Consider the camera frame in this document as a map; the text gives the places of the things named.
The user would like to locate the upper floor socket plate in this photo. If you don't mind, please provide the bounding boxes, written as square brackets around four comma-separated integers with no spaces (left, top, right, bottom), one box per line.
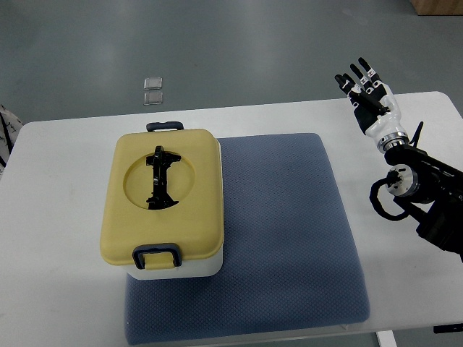
[144,77,163,90]

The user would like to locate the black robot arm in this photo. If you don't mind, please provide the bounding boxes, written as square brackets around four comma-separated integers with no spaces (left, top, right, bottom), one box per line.
[369,123,462,255]

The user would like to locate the white storage box base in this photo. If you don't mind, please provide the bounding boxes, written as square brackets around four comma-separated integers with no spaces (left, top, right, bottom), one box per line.
[125,141,224,280]

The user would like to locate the brown cardboard box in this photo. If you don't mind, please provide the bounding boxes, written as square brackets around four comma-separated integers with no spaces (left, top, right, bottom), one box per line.
[410,0,462,16]

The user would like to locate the blue grey cushion mat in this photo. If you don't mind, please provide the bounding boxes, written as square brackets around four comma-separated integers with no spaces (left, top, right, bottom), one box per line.
[125,133,370,345]

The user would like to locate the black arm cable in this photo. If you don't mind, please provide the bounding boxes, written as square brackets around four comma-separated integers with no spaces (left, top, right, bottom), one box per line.
[368,179,409,220]

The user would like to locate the black table bracket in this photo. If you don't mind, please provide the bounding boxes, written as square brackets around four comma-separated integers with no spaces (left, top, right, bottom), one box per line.
[433,323,463,334]

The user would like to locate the yellow box lid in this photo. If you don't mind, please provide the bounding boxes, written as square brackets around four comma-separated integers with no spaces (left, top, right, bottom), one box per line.
[100,122,224,279]

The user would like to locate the person in patterned trousers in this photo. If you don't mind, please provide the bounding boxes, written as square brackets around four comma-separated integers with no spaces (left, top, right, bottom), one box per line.
[0,105,23,176]

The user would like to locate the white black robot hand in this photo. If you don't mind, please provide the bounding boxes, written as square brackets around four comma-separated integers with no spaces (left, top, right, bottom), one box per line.
[335,57,409,153]

